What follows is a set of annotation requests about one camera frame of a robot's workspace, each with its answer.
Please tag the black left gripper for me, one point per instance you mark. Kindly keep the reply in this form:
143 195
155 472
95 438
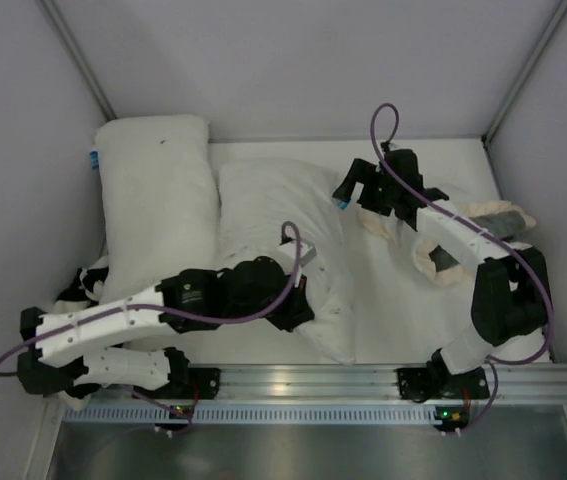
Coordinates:
292 314

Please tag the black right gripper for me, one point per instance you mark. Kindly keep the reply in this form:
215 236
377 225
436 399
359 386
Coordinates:
368 195

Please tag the grey pillowcase with cream frill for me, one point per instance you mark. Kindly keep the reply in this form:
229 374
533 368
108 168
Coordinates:
501 218

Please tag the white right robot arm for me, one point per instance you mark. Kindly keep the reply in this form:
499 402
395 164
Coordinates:
447 241

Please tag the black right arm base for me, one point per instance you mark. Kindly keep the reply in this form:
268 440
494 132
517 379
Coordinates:
418 384

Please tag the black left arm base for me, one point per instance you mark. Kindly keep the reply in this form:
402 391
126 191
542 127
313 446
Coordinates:
198 382

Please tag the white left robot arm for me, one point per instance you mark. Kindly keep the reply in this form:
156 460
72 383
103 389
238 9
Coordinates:
80 352

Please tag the blue white pillow label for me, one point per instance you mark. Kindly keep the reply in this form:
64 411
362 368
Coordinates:
342 204

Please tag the bare white pillow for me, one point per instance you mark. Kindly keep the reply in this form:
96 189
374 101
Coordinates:
160 200

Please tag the black and white striped pillowcase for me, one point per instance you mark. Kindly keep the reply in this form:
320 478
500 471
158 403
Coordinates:
86 287

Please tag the blue label on bare pillow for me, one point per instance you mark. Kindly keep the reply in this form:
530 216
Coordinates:
94 159

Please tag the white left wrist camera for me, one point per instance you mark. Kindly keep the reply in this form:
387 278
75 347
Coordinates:
295 254

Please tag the right aluminium frame post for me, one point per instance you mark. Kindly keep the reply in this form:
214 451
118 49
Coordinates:
524 73

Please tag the aluminium frame post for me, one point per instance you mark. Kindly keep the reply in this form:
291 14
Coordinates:
524 73
59 25

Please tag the perforated grey cable duct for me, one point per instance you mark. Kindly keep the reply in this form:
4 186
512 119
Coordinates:
272 414

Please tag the aluminium mounting rail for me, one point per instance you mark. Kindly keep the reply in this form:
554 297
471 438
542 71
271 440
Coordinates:
534 383

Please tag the left aluminium frame post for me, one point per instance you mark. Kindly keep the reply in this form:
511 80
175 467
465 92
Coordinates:
59 25

